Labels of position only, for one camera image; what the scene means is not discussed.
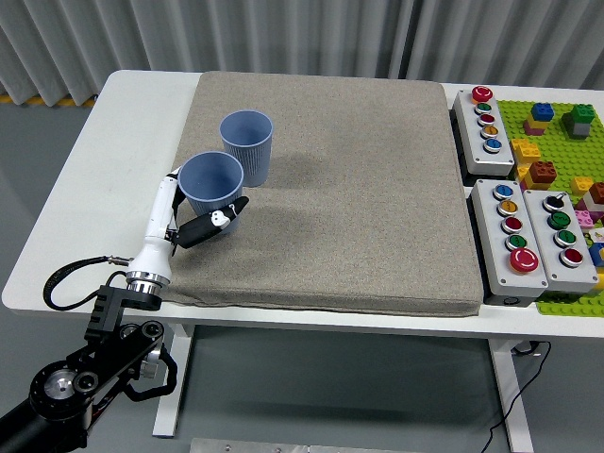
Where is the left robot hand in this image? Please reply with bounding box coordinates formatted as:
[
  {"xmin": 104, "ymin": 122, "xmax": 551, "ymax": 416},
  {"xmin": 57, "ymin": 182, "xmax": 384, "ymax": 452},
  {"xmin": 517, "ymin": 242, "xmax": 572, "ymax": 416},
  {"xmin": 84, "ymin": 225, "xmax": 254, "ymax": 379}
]
[{"xmin": 126, "ymin": 164, "xmax": 250, "ymax": 280}]

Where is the blue ribbed cup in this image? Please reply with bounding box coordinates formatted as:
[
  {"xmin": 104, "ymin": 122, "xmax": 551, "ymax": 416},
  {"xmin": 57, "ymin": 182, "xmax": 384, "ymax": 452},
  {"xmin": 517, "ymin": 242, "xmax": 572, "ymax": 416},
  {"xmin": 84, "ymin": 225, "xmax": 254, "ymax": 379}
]
[
  {"xmin": 177, "ymin": 150, "xmax": 245, "ymax": 235},
  {"xmin": 219, "ymin": 109, "xmax": 275, "ymax": 188}
]

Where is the white table leg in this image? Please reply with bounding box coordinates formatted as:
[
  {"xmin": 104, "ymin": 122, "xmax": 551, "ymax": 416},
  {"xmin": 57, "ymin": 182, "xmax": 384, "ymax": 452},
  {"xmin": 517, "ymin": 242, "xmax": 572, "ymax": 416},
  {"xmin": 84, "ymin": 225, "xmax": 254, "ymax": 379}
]
[
  {"xmin": 151, "ymin": 324, "xmax": 194, "ymax": 438},
  {"xmin": 488, "ymin": 339, "xmax": 535, "ymax": 453}
]

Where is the yellow black floor tape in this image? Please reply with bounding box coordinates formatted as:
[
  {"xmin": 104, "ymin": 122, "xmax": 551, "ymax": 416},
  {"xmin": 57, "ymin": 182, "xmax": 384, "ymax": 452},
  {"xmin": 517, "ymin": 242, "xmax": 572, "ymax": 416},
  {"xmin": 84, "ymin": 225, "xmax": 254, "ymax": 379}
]
[{"xmin": 0, "ymin": 92, "xmax": 98, "ymax": 108}]

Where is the grey-brown mat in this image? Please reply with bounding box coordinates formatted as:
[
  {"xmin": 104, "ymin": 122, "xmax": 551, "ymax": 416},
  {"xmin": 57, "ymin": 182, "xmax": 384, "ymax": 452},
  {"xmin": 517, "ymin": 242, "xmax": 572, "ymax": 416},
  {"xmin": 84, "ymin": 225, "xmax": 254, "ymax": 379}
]
[{"xmin": 137, "ymin": 70, "xmax": 485, "ymax": 318}]

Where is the grey pleated curtain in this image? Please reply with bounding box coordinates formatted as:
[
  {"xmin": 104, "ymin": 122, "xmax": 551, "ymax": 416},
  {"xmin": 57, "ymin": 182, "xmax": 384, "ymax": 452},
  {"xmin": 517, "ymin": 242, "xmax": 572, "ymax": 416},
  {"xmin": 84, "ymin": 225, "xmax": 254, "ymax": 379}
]
[{"xmin": 0, "ymin": 0, "xmax": 604, "ymax": 106}]

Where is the grey five-button control box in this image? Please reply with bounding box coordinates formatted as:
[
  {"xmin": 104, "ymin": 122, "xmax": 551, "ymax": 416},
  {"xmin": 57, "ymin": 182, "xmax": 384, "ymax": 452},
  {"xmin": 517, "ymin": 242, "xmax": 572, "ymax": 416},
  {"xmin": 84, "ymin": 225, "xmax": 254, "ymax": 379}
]
[{"xmin": 452, "ymin": 85, "xmax": 516, "ymax": 178}]

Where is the grey box with mushroom button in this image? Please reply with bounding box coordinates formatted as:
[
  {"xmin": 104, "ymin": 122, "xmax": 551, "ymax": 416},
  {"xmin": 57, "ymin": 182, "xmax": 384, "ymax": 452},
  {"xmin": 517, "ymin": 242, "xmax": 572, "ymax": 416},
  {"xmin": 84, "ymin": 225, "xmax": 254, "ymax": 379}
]
[{"xmin": 470, "ymin": 178, "xmax": 551, "ymax": 298}]

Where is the black base box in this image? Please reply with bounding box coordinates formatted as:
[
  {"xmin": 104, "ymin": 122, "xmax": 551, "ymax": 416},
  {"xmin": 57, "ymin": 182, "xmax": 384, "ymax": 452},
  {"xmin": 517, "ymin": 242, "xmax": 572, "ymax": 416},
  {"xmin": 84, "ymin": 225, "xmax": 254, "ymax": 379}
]
[{"xmin": 483, "ymin": 292, "xmax": 537, "ymax": 309}]

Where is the large yellow toy brick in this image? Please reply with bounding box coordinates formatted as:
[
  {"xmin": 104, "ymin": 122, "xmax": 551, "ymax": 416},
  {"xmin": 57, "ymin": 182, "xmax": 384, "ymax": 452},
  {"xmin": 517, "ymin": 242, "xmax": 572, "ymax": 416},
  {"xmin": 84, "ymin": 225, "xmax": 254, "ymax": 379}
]
[{"xmin": 512, "ymin": 138, "xmax": 542, "ymax": 166}]

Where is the grey box with black knob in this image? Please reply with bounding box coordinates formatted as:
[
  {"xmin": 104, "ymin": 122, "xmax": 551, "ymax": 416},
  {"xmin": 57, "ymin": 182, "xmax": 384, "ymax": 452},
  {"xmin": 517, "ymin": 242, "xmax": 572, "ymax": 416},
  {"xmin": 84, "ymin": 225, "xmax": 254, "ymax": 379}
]
[{"xmin": 522, "ymin": 188, "xmax": 600, "ymax": 293}]

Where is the brown toy brick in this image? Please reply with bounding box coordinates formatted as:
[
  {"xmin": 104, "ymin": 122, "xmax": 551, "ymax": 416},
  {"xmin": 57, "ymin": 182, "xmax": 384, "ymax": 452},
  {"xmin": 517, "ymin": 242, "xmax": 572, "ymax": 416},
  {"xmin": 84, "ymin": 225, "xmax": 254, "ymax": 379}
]
[{"xmin": 528, "ymin": 160, "xmax": 558, "ymax": 180}]

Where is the blue toy brick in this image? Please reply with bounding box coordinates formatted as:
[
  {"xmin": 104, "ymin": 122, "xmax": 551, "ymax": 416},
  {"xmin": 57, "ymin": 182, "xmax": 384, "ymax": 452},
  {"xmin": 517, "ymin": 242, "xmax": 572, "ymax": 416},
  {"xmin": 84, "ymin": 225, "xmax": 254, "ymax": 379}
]
[{"xmin": 529, "ymin": 102, "xmax": 557, "ymax": 124}]

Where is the green studded baseplate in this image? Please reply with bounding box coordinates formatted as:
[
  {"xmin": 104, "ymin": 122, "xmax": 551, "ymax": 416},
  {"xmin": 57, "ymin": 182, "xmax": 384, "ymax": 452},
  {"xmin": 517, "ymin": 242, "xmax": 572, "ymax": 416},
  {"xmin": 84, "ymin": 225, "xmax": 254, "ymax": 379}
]
[{"xmin": 497, "ymin": 98, "xmax": 604, "ymax": 318}]

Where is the green toy brick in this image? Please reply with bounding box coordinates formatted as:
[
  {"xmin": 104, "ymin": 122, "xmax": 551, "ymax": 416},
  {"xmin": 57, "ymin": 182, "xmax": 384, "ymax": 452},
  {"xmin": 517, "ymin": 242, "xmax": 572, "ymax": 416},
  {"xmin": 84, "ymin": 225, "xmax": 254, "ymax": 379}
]
[{"xmin": 561, "ymin": 104, "xmax": 596, "ymax": 127}]

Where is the black floor cable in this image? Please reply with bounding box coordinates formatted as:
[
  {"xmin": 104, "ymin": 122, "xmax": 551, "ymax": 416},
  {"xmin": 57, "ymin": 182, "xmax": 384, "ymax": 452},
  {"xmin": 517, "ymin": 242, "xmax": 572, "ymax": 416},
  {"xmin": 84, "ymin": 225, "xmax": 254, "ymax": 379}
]
[{"xmin": 480, "ymin": 340, "xmax": 553, "ymax": 453}]

